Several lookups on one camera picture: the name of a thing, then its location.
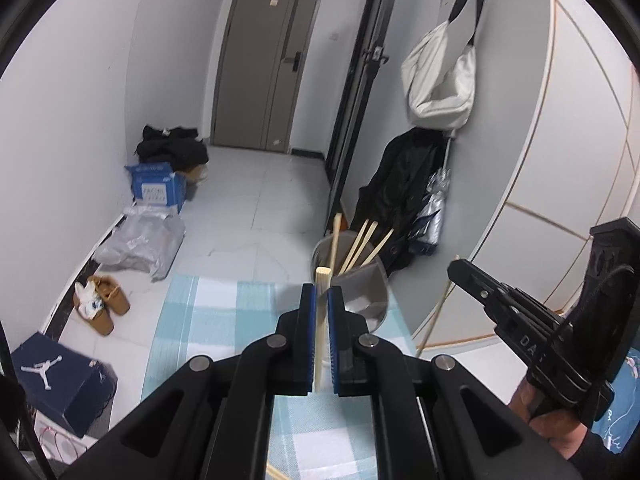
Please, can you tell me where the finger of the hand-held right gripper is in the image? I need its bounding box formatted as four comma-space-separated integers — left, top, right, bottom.
446, 258, 565, 334

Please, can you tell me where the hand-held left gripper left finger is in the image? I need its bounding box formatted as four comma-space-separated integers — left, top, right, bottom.
60, 283, 318, 480

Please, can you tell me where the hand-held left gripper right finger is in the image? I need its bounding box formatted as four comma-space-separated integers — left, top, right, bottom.
327, 286, 583, 480

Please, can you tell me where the grey utensil holder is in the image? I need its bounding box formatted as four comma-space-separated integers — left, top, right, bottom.
312, 230, 391, 336

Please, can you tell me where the person's right forearm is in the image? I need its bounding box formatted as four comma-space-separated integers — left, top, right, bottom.
567, 427, 640, 480

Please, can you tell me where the white shoulder bag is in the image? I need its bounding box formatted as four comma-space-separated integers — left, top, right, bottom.
401, 0, 494, 131

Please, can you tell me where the person's right hand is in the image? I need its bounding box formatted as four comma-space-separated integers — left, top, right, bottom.
509, 376, 591, 462

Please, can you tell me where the silver folded umbrella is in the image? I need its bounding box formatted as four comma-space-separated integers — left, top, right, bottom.
410, 170, 452, 257

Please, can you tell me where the blue checkered tablecloth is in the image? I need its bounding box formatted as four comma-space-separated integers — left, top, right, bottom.
140, 275, 419, 480

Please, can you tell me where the blue printed cloth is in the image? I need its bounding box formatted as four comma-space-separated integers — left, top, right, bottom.
590, 340, 640, 467

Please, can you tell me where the black jacket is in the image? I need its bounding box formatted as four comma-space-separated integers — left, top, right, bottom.
356, 127, 449, 274

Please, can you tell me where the white wardrobe gold trim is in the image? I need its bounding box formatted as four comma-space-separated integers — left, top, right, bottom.
410, 0, 640, 352

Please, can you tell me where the grey plastic bag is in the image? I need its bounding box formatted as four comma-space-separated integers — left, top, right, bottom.
93, 205, 187, 283

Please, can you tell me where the brown shoe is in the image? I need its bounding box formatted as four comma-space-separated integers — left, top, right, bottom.
73, 280, 115, 336
92, 274, 131, 316

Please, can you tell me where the blue cardboard box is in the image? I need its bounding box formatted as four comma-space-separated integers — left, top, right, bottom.
125, 161, 189, 215

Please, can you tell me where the white cloth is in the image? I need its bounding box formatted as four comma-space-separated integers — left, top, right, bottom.
75, 281, 104, 320

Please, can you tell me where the black clothing pile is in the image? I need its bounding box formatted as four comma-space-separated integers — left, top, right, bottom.
136, 125, 210, 172

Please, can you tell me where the dark blue shoe box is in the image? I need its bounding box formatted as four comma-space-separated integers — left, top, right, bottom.
11, 331, 119, 439

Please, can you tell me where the white box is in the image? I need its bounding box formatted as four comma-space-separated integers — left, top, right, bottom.
34, 407, 102, 465

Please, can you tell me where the grey-brown door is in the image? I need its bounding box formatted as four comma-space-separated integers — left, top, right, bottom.
210, 0, 327, 151

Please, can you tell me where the black door frame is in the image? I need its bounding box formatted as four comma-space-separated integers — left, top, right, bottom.
323, 0, 407, 207

